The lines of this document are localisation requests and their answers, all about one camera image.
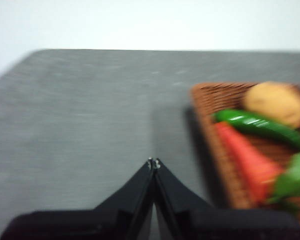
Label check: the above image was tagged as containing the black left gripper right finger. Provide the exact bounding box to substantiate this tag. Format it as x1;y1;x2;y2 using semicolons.
154;157;300;240

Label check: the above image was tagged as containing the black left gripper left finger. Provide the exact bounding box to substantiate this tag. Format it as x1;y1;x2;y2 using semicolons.
0;157;155;240

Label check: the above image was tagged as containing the orange carrot with green leaves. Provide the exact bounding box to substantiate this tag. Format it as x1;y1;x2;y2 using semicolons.
214;121;300;216

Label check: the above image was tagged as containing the green chili pepper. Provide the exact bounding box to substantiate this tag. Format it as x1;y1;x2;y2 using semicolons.
212;109;300;151

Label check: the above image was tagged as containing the brown wicker basket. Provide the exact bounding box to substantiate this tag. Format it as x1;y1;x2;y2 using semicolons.
189;82;300;226

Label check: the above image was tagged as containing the yellow-brown potato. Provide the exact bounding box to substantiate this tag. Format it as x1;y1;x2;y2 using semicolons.
243;81;300;128

